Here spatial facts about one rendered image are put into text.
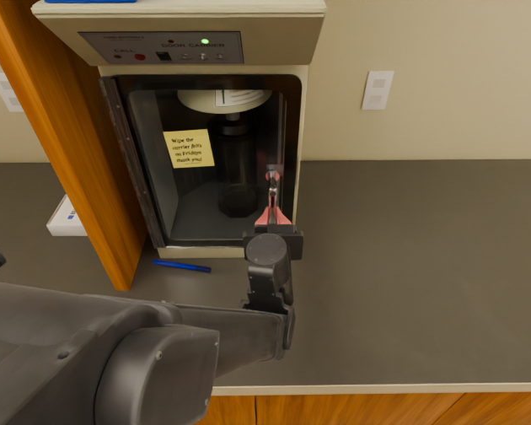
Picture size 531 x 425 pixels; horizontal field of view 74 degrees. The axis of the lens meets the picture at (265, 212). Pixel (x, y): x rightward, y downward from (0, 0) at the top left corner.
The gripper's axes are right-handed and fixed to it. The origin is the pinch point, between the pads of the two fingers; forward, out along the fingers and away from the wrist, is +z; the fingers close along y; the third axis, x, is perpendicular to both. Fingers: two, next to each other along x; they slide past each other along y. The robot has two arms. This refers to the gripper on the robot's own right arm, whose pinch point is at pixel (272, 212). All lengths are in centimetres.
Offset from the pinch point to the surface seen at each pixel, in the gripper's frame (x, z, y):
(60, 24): -34.5, -4.8, 24.3
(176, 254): 18.8, 5.1, 22.7
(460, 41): -14, 49, -50
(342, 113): 6, 49, -22
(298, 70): -24.7, 5.7, -4.0
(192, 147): -11.8, 4.2, 14.1
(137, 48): -30.5, -1.0, 17.5
